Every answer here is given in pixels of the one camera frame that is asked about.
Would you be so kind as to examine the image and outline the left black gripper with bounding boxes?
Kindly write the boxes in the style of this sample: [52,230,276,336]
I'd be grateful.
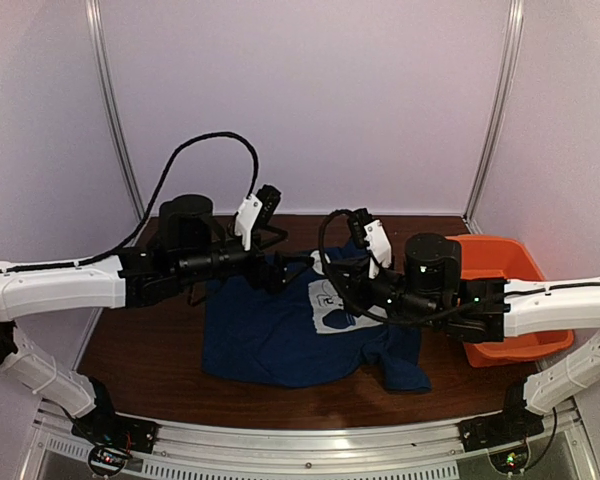
[174,224,315,295]

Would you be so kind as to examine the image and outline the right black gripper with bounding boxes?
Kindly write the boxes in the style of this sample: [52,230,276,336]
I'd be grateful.
[322,256,443,329]

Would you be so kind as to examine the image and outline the navy white clothing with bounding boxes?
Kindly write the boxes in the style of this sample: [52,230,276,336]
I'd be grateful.
[202,269,432,393]

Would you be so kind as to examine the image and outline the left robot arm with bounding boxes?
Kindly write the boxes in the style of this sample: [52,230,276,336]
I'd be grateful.
[0,185,314,444]

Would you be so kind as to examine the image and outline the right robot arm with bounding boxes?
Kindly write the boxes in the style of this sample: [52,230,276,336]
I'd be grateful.
[318,233,600,446]

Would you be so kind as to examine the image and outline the orange plastic bin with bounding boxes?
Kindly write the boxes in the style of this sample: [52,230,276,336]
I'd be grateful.
[453,235,574,368]

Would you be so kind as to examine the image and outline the right circuit board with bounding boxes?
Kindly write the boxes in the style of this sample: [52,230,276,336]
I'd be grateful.
[488,445,530,475]

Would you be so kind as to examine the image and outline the circuit board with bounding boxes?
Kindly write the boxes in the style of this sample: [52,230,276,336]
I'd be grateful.
[87,445,132,477]
[488,445,530,475]

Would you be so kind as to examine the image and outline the left circuit board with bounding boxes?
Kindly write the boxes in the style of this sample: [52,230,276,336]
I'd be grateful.
[87,445,132,477]

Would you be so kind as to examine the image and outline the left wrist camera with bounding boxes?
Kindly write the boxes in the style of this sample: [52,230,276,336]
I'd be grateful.
[233,184,281,251]

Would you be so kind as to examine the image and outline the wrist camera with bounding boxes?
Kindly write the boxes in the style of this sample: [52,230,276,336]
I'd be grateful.
[347,208,393,279]
[233,184,281,251]

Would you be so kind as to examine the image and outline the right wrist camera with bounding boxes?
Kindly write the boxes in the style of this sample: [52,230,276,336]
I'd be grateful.
[347,208,393,279]

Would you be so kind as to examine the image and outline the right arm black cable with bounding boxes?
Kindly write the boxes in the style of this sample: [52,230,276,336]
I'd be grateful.
[317,208,506,329]

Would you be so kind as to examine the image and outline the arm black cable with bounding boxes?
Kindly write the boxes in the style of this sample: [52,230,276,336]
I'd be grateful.
[0,131,260,276]
[317,208,506,329]

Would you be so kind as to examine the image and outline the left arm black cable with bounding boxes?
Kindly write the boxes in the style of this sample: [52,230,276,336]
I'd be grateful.
[0,131,260,276]

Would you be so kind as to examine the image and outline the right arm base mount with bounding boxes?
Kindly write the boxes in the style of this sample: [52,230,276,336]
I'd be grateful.
[458,411,544,452]

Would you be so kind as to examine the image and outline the front aluminium rail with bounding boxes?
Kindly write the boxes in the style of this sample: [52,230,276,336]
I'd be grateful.
[29,384,600,480]

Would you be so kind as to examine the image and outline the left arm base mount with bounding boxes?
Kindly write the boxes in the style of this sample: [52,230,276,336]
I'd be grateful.
[71,414,159,454]

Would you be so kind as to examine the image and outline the left aluminium frame post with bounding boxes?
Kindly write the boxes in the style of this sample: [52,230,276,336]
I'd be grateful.
[85,0,144,220]

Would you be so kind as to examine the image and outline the aluminium frame post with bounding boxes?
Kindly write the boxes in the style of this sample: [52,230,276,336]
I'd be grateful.
[85,0,144,220]
[462,0,525,233]

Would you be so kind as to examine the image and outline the right aluminium frame post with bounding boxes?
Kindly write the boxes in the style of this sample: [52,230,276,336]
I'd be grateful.
[462,0,525,233]

